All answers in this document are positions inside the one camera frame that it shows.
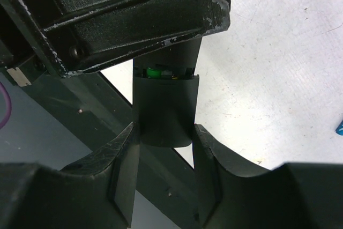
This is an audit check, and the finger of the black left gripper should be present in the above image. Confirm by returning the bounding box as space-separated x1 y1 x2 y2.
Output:
1 0 231 77

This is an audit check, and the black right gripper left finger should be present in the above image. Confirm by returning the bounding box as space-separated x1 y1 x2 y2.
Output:
1 123 140 228

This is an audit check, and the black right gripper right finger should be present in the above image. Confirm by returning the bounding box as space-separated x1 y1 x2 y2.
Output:
192 124 342 228

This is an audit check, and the green battery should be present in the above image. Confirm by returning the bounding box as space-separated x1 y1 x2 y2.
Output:
146 68 162 79

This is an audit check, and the black battery cover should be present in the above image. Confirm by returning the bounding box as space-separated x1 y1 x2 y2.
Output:
133 75 199 148

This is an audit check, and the plain black remote control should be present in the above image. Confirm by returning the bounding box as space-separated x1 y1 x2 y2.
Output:
133 39 202 79

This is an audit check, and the blue battery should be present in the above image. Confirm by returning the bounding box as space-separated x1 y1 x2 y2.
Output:
335 121 343 136

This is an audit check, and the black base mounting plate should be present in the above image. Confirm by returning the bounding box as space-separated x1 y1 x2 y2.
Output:
26 61 199 228

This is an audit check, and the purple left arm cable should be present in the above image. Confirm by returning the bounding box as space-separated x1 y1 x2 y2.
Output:
0 81 13 130

